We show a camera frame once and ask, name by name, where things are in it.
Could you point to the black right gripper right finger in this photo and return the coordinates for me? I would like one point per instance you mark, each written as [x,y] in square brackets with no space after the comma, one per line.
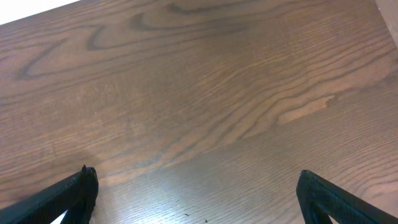
[322,201]

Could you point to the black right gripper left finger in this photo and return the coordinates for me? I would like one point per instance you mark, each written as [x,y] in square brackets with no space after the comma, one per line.
[74,197]

